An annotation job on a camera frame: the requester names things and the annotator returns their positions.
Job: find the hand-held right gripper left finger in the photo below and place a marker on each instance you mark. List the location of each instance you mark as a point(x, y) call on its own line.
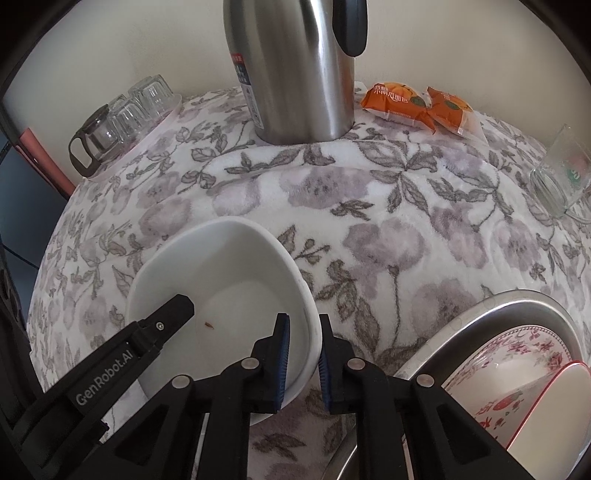
point(282, 360)

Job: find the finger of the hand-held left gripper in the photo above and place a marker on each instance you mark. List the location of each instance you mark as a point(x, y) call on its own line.
point(166, 316)

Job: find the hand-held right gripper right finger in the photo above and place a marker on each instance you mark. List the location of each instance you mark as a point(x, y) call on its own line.
point(324, 369)

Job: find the white square bowl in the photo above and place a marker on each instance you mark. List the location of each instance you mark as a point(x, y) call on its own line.
point(221, 267)

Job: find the pink floral rimmed plate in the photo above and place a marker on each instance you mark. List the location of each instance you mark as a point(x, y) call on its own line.
point(498, 364)

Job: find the metal basin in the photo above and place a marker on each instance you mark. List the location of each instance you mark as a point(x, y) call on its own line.
point(508, 311)

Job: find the floral grey white blanket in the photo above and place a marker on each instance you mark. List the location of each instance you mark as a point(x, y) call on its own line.
point(369, 207)

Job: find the blue cabinet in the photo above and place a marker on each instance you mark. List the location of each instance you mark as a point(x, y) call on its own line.
point(23, 221)

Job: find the pink board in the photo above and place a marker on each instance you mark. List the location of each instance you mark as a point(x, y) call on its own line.
point(41, 157)

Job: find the ribbed drinking glass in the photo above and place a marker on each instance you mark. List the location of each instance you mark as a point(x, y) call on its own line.
point(152, 94)
point(127, 117)

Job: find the orange snack packet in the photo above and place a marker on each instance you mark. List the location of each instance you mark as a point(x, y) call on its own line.
point(392, 104)
point(455, 110)

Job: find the stainless steel thermos jug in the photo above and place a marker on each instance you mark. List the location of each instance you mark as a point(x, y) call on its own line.
point(295, 69)

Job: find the clear glass mug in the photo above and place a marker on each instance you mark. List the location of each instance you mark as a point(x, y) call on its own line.
point(563, 175)

